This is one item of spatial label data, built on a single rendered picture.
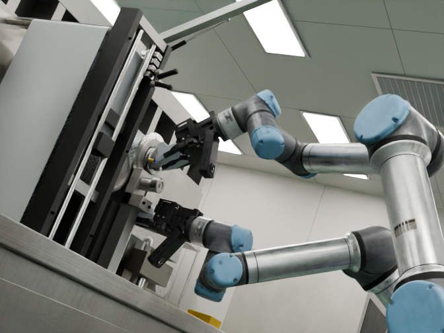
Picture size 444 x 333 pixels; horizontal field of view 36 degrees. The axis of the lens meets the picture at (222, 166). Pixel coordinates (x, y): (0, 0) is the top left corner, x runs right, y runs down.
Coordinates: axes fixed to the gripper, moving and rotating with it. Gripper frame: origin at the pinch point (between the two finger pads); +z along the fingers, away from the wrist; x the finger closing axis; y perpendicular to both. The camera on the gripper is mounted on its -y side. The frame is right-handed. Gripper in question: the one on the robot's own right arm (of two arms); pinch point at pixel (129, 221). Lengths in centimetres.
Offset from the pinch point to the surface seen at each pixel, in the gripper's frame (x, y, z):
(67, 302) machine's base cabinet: 50, -27, -29
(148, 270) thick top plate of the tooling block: -8.0, -10.2, -6.4
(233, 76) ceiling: -244, 171, 134
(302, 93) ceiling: -256, 171, 83
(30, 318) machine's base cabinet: 58, -32, -29
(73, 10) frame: 21, 50, 30
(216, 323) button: -10.5, -17.6, -29.4
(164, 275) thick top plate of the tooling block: -16.5, -9.3, -6.4
